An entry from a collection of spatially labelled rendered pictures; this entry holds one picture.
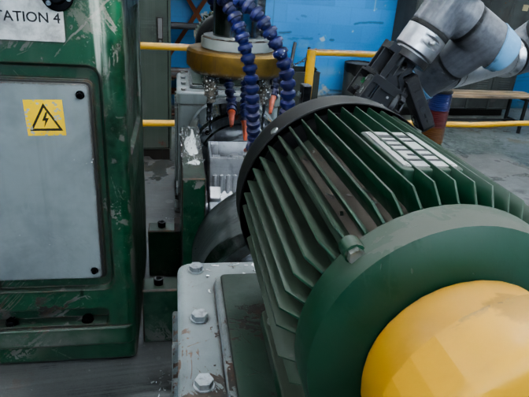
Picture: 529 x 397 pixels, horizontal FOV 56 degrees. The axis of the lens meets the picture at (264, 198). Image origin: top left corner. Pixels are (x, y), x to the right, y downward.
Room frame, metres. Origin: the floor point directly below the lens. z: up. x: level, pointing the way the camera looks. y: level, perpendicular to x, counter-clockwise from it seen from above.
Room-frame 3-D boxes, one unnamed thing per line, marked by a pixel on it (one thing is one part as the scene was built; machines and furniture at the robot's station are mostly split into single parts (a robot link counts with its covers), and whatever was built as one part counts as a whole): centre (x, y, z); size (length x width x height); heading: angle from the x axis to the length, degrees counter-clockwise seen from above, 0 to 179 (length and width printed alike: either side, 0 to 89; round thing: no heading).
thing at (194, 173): (0.89, 0.18, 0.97); 0.30 x 0.11 x 0.34; 11
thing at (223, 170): (0.92, 0.05, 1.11); 0.12 x 0.11 x 0.07; 100
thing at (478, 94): (5.70, -2.34, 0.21); 1.40 x 0.33 x 0.43; 104
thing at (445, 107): (1.32, -0.44, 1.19); 0.06 x 0.06 x 0.04
